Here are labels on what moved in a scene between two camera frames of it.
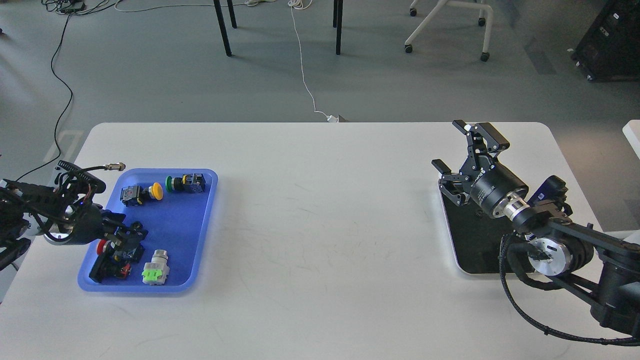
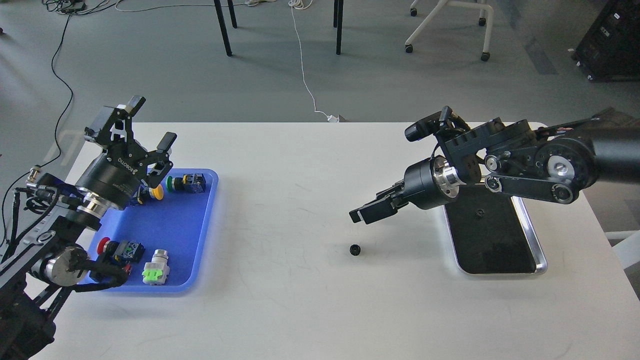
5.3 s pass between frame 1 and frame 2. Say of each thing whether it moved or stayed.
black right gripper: moved
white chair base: stayed
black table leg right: stayed
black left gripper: moved
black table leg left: stayed
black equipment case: stayed
